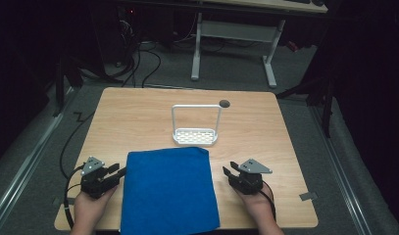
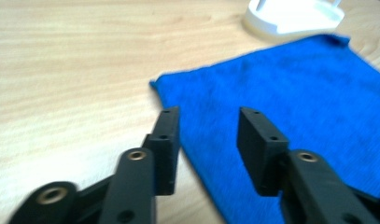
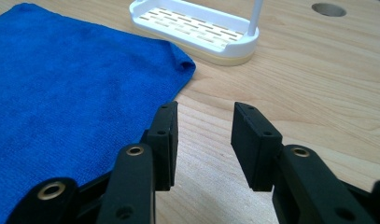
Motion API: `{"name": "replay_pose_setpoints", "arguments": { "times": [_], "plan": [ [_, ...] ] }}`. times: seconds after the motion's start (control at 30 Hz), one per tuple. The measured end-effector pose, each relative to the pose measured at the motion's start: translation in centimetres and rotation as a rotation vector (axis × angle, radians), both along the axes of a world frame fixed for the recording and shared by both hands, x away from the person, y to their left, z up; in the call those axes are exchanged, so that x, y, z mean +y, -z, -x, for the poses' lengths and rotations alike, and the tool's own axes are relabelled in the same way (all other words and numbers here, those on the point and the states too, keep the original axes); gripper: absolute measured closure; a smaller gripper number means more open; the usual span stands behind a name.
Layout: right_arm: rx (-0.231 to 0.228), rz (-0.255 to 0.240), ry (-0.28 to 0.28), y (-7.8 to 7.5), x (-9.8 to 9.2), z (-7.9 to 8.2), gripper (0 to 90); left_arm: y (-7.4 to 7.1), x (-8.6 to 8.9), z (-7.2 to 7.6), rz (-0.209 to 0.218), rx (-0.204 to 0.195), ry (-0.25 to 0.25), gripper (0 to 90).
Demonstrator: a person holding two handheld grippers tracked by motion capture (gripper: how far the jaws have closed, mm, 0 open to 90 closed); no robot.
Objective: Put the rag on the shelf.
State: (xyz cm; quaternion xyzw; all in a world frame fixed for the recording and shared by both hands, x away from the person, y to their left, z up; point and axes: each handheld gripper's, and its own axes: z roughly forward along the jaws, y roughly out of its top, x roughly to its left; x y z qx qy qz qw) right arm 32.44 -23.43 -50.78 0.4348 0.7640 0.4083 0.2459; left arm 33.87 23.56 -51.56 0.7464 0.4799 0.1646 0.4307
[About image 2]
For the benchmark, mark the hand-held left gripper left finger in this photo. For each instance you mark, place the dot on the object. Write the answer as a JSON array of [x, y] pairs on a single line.
[[164, 155]]

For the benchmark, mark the white plastic stand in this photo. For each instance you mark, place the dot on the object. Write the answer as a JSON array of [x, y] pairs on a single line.
[[292, 15]]

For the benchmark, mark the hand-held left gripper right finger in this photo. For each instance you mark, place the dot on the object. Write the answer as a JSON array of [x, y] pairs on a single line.
[[259, 149]]

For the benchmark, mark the blue cloth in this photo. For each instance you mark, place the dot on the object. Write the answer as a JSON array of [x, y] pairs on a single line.
[[281, 112]]

